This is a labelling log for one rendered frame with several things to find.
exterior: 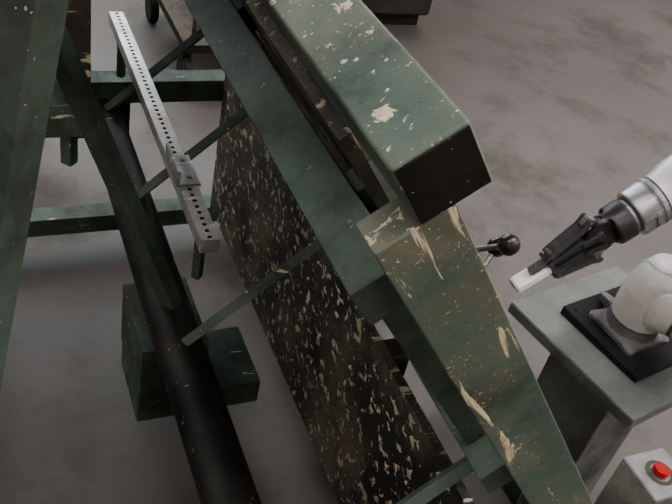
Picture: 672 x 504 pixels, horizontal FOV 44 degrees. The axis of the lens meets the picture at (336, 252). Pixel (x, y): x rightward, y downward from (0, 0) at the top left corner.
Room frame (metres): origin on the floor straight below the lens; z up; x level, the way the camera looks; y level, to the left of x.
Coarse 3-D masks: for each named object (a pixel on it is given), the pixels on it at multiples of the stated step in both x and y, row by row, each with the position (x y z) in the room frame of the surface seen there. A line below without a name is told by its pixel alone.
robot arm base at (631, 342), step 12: (600, 300) 2.02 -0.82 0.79; (612, 300) 2.00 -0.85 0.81; (600, 312) 1.95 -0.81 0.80; (600, 324) 1.91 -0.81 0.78; (612, 324) 1.89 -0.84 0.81; (612, 336) 1.87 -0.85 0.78; (624, 336) 1.86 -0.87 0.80; (636, 336) 1.85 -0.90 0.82; (648, 336) 1.86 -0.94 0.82; (660, 336) 1.91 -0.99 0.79; (624, 348) 1.83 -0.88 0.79; (636, 348) 1.84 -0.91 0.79; (648, 348) 1.87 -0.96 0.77
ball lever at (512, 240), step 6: (504, 234) 1.14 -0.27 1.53; (510, 234) 1.14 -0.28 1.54; (498, 240) 1.14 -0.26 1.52; (504, 240) 1.12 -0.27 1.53; (510, 240) 1.12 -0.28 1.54; (516, 240) 1.13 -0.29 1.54; (480, 246) 1.14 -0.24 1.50; (486, 246) 1.13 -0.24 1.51; (492, 246) 1.13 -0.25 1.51; (498, 246) 1.13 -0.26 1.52; (504, 246) 1.12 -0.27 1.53; (510, 246) 1.12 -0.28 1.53; (516, 246) 1.12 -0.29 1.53; (504, 252) 1.12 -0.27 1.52; (510, 252) 1.11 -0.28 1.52; (516, 252) 1.12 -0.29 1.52
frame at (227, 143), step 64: (128, 128) 2.65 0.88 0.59; (256, 192) 2.38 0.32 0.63; (128, 256) 1.84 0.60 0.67; (256, 256) 2.30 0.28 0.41; (320, 256) 1.89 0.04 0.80; (128, 320) 1.79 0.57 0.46; (192, 320) 1.60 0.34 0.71; (320, 320) 1.82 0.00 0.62; (128, 384) 1.75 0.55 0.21; (192, 384) 1.37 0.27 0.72; (256, 384) 1.83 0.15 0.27; (320, 384) 1.74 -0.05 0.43; (384, 384) 1.48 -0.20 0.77; (192, 448) 1.20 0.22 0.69; (320, 448) 1.66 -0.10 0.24; (384, 448) 1.40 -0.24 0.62
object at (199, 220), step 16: (112, 16) 2.65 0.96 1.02; (128, 32) 2.56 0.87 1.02; (128, 48) 2.45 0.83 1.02; (128, 64) 2.37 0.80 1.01; (144, 64) 2.37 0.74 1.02; (144, 80) 2.27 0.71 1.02; (144, 96) 2.17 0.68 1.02; (144, 112) 2.14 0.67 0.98; (160, 112) 2.10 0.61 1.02; (160, 128) 2.02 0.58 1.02; (160, 144) 1.96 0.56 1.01; (176, 144) 1.96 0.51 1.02; (176, 192) 1.78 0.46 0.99; (192, 192) 1.75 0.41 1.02; (192, 208) 1.68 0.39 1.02; (192, 224) 1.63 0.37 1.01; (208, 224) 1.63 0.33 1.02; (208, 240) 1.57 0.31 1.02
